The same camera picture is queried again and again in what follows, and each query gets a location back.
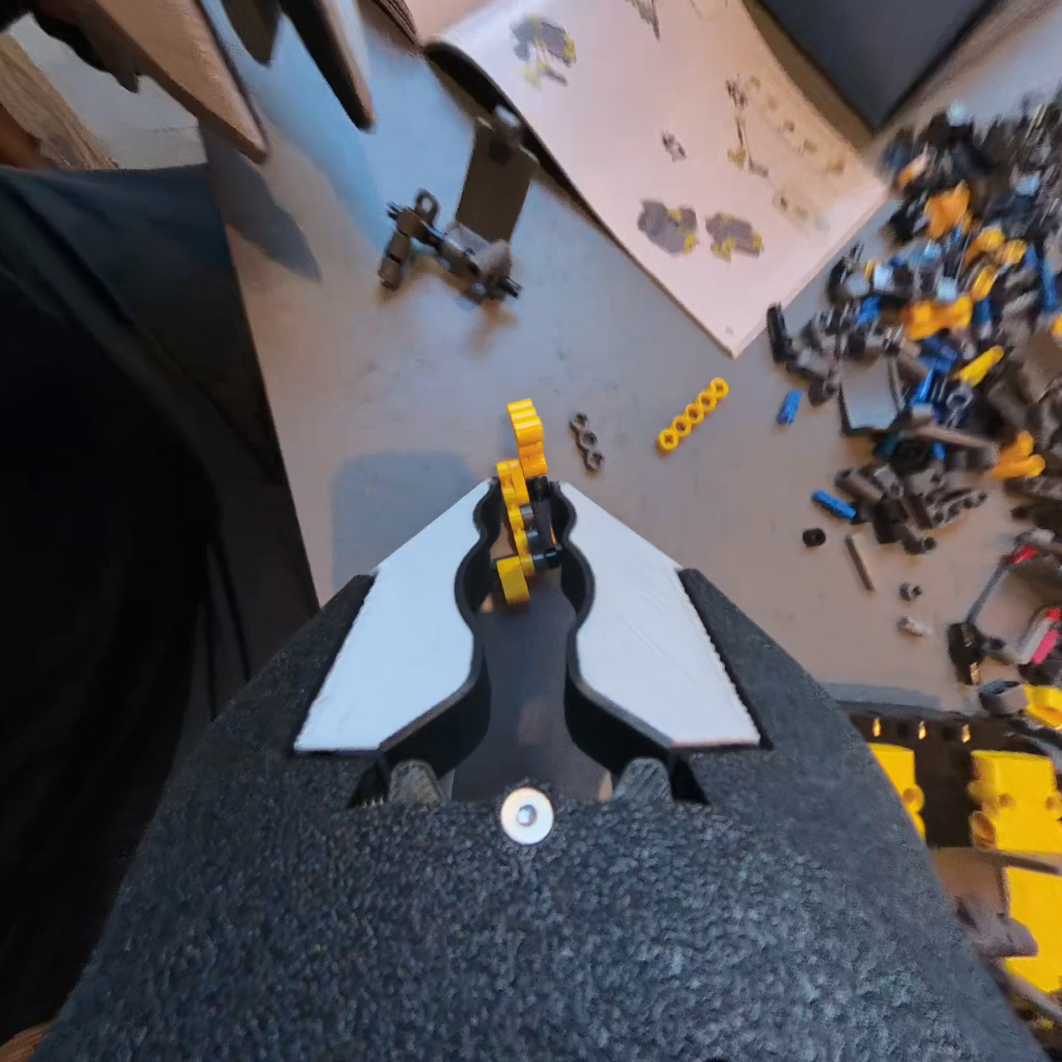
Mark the black connector piece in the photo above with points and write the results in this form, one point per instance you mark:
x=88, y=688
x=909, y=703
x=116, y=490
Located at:
x=777, y=332

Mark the grey desk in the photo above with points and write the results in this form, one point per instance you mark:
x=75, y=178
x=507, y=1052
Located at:
x=398, y=366

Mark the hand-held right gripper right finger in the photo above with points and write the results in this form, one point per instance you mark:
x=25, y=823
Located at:
x=654, y=655

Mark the person's black clothed body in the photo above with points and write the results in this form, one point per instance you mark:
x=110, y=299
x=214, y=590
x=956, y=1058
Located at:
x=99, y=580

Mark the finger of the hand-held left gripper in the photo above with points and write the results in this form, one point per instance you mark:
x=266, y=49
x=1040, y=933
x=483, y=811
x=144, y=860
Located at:
x=182, y=66
x=348, y=50

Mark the grey axle rod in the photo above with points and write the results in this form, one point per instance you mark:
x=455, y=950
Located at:
x=858, y=563

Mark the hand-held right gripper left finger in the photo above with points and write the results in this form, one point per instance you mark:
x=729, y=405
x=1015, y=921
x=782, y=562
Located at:
x=398, y=655

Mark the yellow five-hole beam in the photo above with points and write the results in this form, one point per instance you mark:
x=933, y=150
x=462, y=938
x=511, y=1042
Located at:
x=692, y=416

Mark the open instruction booklet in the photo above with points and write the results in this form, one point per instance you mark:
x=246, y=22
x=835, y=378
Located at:
x=664, y=125

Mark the grey three-hole beam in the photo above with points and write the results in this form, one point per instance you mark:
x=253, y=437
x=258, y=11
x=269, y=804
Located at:
x=588, y=442

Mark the yellow brick assembly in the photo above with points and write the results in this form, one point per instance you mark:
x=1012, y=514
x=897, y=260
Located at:
x=522, y=431

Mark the dark blue cardboard box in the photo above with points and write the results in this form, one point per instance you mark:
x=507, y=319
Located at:
x=878, y=50

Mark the blue connector pin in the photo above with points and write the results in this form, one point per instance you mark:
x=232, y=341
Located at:
x=833, y=506
x=788, y=406

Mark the dark grey brick assembly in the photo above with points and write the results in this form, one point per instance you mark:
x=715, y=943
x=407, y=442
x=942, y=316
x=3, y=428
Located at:
x=497, y=175

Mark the pile of loose toy bricks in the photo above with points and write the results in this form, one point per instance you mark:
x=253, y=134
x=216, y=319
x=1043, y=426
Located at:
x=937, y=349

